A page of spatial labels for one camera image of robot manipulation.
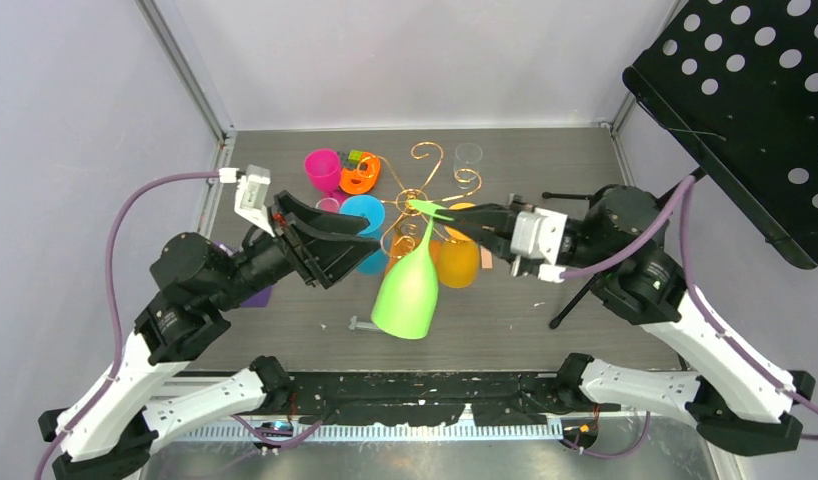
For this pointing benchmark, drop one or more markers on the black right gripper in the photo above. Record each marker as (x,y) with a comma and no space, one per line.
(496,239)

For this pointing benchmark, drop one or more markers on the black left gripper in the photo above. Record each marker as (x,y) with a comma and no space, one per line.
(328,257)

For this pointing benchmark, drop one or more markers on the blue plastic wine glass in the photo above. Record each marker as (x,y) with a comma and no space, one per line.
(371,209)

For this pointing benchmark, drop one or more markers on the orange plastic wine glass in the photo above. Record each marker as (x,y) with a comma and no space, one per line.
(458,260)

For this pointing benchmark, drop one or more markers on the gold wire wine glass rack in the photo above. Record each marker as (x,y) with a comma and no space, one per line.
(404,235)

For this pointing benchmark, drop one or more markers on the green plastic wine glass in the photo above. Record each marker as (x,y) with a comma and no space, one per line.
(407,298)

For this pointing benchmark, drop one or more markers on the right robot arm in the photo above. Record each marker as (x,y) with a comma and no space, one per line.
(730,394)

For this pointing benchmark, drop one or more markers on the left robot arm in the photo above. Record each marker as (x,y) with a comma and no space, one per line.
(114,436)

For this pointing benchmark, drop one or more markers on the pink plastic wine glass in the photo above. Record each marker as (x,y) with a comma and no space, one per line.
(324,170)

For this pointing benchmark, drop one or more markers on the clear wine glass back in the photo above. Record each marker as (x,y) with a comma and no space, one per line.
(467,156)

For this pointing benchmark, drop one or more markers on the small wooden block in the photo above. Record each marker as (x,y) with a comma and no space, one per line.
(486,259)

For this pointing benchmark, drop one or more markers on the orange plastic bowl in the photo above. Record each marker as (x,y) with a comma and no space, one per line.
(361,179)

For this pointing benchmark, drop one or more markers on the green lego brick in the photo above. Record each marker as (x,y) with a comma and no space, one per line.
(353,157)

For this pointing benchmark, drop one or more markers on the grey bolt tool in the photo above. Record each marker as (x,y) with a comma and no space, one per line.
(355,324)

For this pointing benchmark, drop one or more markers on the purple box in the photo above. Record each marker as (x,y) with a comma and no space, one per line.
(258,300)

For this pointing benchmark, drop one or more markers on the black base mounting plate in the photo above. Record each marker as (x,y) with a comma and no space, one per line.
(428,399)

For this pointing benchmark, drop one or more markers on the black perforated music stand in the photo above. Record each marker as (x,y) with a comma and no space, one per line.
(736,84)

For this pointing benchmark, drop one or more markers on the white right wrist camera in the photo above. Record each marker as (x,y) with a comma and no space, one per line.
(543,272)

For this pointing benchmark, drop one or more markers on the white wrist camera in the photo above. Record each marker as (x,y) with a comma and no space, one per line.
(543,272)
(252,186)

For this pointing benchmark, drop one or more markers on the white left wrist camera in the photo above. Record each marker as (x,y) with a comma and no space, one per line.
(252,186)

